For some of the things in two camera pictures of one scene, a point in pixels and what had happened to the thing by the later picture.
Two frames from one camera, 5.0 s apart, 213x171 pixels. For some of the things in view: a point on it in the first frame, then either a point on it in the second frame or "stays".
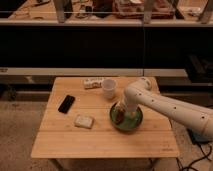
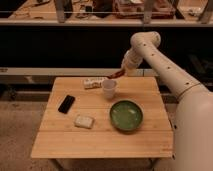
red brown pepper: (120, 116) to (118, 74)
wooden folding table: (76, 123) stays
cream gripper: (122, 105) to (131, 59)
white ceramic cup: (108, 86) stays
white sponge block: (84, 121) stays
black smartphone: (66, 104) stays
